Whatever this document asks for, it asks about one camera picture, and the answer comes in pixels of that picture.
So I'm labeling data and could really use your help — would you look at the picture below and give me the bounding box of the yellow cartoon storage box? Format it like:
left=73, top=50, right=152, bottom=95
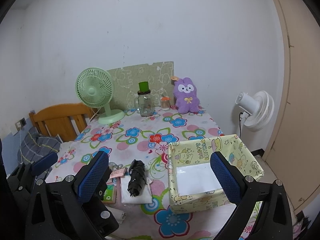
left=168, top=134, right=264, bottom=213

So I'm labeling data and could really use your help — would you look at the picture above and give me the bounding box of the grey plaid pillow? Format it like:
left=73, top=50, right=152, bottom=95
left=17, top=127, right=62, bottom=164

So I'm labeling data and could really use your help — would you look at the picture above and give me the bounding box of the white cloth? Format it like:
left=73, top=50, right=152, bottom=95
left=120, top=176, right=152, bottom=204

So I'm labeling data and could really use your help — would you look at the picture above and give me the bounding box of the toothpick jar orange lid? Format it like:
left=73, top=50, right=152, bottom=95
left=160, top=95, right=170, bottom=111

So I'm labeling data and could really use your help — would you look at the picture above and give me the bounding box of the green tissue pack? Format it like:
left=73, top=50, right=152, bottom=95
left=102, top=184, right=117, bottom=204

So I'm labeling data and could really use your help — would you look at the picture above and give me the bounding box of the pink tissue pack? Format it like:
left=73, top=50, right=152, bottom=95
left=110, top=168, right=126, bottom=179

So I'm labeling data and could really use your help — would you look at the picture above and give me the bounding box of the wall power socket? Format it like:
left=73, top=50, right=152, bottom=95
left=15, top=118, right=27, bottom=131

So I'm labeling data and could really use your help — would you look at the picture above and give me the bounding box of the white standing fan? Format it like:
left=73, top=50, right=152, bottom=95
left=235, top=90, right=274, bottom=137

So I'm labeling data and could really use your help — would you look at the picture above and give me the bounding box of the glass mason jar mug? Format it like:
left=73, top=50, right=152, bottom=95
left=135, top=81, right=154, bottom=117

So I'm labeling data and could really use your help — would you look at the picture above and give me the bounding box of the purple plush bunny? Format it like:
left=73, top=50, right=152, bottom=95
left=171, top=76, right=200, bottom=114

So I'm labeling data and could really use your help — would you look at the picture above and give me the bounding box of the floral tablecloth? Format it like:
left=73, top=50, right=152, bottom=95
left=44, top=105, right=262, bottom=240

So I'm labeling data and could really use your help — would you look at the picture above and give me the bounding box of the beige door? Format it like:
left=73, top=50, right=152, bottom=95
left=263, top=0, right=319, bottom=213

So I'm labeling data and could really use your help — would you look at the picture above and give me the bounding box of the green desk fan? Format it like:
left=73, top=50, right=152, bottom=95
left=75, top=67, right=125, bottom=125

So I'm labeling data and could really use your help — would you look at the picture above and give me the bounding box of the green patterned board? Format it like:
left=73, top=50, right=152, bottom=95
left=107, top=61, right=175, bottom=111

